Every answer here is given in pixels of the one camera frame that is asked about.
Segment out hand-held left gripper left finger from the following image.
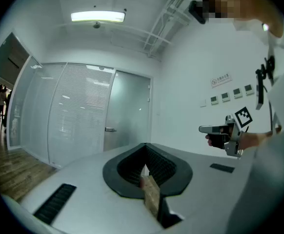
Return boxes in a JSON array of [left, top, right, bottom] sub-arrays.
[[102, 142, 147, 200]]

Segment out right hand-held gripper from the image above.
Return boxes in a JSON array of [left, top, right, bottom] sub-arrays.
[[199, 106, 254, 158]]

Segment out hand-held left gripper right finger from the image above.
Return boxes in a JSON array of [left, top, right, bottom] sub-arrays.
[[145, 142, 194, 196]]

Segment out frosted glass door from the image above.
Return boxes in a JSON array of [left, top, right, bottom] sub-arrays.
[[103, 69, 153, 152]]

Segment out person's right forearm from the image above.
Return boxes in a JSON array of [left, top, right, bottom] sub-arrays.
[[238, 125, 282, 151]]

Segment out glass partition with blinds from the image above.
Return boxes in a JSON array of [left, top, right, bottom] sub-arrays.
[[8, 56, 116, 168]]

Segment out person's white shirt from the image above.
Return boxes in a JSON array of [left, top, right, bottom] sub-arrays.
[[226, 18, 284, 234]]

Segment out rectangular ceiling light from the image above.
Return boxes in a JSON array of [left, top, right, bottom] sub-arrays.
[[70, 10, 126, 23]]

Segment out no smoking wall sign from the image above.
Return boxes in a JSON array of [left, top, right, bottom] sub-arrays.
[[210, 73, 233, 89]]

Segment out black chest mount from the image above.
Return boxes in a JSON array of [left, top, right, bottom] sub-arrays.
[[255, 55, 276, 111]]

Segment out white ceiling cable tray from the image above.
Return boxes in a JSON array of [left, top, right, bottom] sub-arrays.
[[143, 0, 192, 58]]

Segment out black head-worn camera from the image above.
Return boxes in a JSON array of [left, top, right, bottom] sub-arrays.
[[188, 0, 209, 25]]

